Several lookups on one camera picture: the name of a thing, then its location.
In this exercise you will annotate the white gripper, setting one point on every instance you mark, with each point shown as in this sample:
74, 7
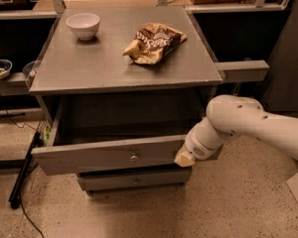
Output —
198, 147

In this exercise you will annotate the grey top drawer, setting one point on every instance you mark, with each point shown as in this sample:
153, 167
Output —
93, 133

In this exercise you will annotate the grey drawer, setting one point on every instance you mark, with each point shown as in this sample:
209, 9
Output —
132, 178
93, 133

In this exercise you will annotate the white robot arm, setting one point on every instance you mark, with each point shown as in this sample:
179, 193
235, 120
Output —
227, 118

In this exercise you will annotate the grey bottom drawer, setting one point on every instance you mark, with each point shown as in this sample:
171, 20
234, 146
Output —
132, 178

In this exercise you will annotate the grey drawer cabinet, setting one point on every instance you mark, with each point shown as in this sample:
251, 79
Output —
98, 67

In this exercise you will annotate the grey side shelf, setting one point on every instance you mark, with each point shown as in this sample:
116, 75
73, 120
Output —
243, 71

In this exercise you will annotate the brown chip bag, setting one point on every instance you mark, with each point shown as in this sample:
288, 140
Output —
152, 42

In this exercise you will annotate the white ceramic bowl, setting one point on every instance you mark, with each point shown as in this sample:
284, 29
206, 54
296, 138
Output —
83, 25

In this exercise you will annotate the black bar on floor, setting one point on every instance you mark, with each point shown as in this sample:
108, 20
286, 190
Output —
14, 198

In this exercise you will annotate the clear glass bowl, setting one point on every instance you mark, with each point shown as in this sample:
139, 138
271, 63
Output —
30, 69

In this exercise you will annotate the blue patterned bowl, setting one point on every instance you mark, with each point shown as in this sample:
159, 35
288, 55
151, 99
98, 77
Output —
5, 68

